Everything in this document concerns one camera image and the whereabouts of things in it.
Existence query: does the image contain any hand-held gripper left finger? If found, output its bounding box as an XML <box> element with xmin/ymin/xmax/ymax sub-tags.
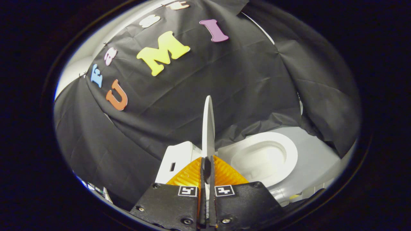
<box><xmin>130</xmin><ymin>156</ymin><xmax>208</xmax><ymax>230</ymax></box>

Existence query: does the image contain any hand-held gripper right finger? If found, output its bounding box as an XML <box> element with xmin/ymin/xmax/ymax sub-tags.
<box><xmin>209</xmin><ymin>156</ymin><xmax>285</xmax><ymax>229</ymax></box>

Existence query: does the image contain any white toilet lid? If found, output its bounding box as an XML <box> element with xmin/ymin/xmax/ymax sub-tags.
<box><xmin>202</xmin><ymin>95</ymin><xmax>216</xmax><ymax>158</ymax></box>

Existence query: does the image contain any white toilet tank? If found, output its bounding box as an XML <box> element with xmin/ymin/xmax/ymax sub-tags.
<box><xmin>155</xmin><ymin>141</ymin><xmax>203</xmax><ymax>185</ymax></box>

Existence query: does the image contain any white toilet bowl with seat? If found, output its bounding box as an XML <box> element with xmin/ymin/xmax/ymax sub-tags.
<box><xmin>218</xmin><ymin>132</ymin><xmax>299</xmax><ymax>188</ymax></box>

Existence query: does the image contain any black backdrop cloth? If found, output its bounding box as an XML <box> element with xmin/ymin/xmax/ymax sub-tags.
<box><xmin>54</xmin><ymin>0</ymin><xmax>362</xmax><ymax>210</ymax></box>

